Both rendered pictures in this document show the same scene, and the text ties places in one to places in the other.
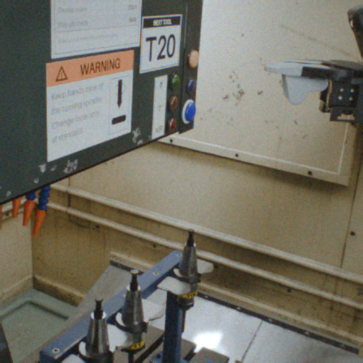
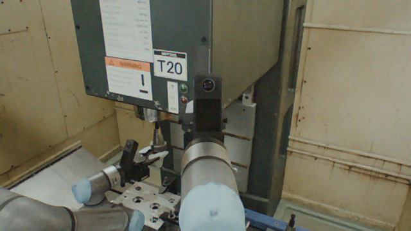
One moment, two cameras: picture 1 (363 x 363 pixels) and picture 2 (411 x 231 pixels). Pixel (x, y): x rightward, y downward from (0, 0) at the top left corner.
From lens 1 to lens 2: 1.11 m
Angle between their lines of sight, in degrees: 81
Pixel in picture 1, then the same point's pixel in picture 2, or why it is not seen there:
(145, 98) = (161, 88)
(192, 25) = (198, 61)
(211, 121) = not seen: outside the picture
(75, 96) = (118, 72)
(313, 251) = not seen: outside the picture
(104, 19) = (130, 46)
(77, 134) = (121, 87)
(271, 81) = not seen: outside the picture
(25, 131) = (99, 76)
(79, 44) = (118, 53)
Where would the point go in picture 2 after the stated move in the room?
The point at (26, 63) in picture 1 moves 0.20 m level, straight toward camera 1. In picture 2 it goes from (97, 54) to (21, 60)
